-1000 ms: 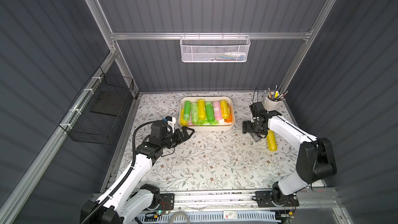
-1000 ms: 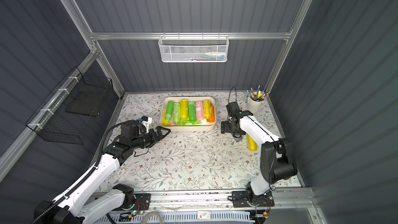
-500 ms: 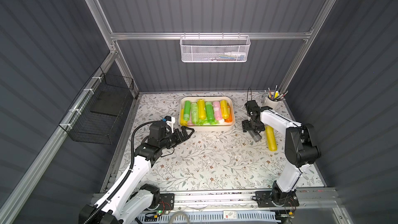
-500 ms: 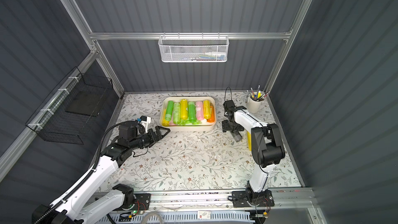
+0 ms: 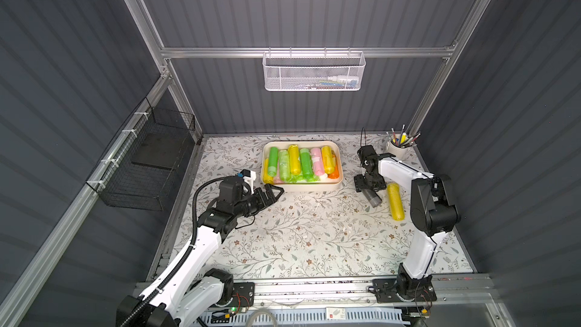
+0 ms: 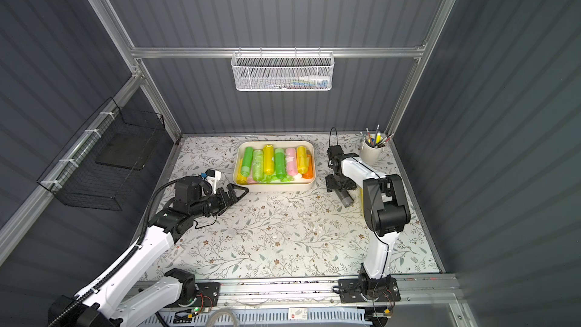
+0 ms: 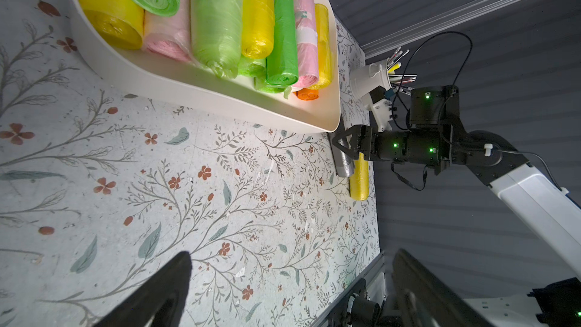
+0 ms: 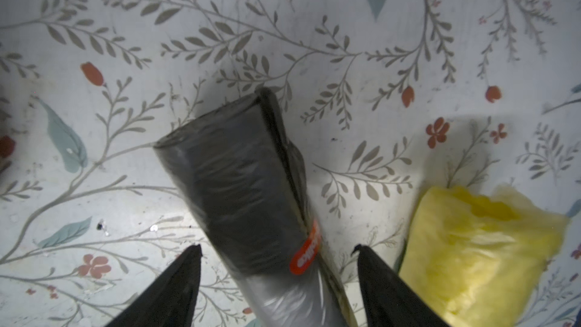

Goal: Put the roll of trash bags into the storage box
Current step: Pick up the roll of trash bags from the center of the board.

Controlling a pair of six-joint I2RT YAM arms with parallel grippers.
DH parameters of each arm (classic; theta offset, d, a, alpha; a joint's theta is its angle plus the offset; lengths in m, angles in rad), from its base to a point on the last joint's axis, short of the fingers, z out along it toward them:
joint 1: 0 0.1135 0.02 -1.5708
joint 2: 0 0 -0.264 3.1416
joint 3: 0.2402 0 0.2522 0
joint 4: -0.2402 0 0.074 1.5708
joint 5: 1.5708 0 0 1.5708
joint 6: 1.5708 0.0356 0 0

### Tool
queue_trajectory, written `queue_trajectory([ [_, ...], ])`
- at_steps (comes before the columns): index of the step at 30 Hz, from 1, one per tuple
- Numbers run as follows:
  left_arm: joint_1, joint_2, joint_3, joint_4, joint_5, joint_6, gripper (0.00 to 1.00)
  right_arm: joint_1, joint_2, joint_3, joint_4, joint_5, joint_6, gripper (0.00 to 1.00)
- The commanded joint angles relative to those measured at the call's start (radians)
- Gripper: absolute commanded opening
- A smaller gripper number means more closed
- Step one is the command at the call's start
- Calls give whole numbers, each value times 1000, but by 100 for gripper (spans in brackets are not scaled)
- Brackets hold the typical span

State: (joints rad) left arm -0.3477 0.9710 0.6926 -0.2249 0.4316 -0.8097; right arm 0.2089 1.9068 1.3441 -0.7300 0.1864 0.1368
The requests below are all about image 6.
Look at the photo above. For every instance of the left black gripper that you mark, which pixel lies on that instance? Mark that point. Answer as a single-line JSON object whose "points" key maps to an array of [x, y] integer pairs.
{"points": [[226, 195]]}

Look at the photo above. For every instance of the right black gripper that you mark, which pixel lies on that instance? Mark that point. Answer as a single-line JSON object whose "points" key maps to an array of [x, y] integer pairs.
{"points": [[340, 184]]}

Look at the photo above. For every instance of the yellow roll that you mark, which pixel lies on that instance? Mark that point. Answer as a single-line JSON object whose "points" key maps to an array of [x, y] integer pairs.
{"points": [[268, 160], [302, 160], [362, 195], [241, 179]]}

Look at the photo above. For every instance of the grey trash bag roll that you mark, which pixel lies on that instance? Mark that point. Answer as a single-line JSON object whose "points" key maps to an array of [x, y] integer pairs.
{"points": [[345, 198]]}

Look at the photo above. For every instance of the orange trash bag roll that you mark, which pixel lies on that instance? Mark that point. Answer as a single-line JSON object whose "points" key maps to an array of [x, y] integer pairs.
{"points": [[309, 174]]}

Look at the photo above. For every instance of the light green roll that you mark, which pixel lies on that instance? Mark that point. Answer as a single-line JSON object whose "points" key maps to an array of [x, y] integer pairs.
{"points": [[258, 166]]}

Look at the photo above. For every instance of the pink roll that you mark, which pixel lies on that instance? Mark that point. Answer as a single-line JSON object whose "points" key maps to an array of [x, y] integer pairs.
{"points": [[291, 162]]}

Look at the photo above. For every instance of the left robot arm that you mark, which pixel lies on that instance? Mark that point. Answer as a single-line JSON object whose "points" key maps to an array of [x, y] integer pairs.
{"points": [[104, 302]]}

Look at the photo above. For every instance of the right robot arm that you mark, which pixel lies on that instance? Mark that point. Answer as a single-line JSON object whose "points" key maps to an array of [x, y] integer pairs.
{"points": [[386, 213]]}

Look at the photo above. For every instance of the white plastic storage box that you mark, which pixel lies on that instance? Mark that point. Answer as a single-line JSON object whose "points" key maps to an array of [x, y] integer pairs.
{"points": [[275, 185]]}

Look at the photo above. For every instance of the white pen cup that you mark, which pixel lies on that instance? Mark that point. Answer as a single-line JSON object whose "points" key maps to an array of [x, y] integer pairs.
{"points": [[372, 147]]}

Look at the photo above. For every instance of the white wire wall basket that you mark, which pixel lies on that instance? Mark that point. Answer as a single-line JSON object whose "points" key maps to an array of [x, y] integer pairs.
{"points": [[300, 72]]}

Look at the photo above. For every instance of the black wire side basket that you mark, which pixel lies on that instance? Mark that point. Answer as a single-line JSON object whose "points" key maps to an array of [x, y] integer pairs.
{"points": [[101, 167]]}

